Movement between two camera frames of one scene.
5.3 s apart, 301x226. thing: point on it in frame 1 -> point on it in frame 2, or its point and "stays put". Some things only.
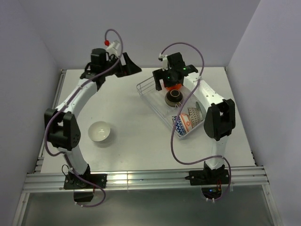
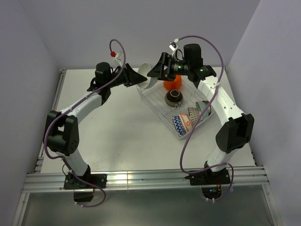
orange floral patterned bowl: x=186 y=122 stays put
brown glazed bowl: x=173 y=97 stays put
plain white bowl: x=99 y=131 -> x=144 y=69
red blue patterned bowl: x=179 y=127 stays put
